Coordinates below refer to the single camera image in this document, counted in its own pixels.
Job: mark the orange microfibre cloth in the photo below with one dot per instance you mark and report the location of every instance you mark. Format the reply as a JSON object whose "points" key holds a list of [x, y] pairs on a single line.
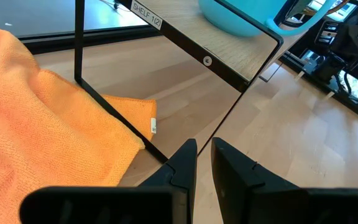
{"points": [[42, 124]]}

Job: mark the wooden shelf with black legs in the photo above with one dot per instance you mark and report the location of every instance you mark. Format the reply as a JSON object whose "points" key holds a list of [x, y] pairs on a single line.
{"points": [[241, 53]]}

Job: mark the black table edge rail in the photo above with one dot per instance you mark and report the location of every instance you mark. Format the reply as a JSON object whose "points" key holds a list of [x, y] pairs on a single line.
{"points": [[120, 33]]}

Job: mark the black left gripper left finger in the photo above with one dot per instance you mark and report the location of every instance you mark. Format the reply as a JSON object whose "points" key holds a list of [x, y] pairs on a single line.
{"points": [[179, 180]]}

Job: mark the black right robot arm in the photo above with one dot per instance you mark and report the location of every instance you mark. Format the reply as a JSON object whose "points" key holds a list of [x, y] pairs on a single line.
{"points": [[350, 40]]}

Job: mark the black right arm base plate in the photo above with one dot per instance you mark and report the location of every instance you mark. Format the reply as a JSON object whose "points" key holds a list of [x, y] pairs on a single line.
{"points": [[311, 63]]}

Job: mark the silver shelf screw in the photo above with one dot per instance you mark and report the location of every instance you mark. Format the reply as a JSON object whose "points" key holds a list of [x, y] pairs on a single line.
{"points": [[207, 61]]}

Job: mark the white shelf label sticker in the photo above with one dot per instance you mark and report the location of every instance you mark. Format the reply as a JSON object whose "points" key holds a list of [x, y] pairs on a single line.
{"points": [[146, 14]]}

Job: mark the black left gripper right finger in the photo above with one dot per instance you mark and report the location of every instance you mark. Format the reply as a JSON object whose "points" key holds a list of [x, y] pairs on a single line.
{"points": [[238, 193]]}

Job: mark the small blue mug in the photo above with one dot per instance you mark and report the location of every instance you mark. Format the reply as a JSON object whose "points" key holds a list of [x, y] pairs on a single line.
{"points": [[235, 15]]}

